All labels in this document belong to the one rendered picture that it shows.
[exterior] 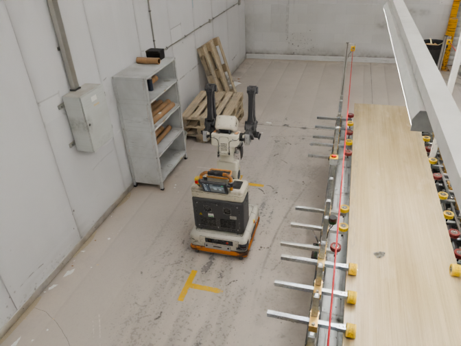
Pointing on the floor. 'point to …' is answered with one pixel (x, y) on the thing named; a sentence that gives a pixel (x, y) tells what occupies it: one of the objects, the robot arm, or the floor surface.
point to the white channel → (435, 95)
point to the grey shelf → (144, 165)
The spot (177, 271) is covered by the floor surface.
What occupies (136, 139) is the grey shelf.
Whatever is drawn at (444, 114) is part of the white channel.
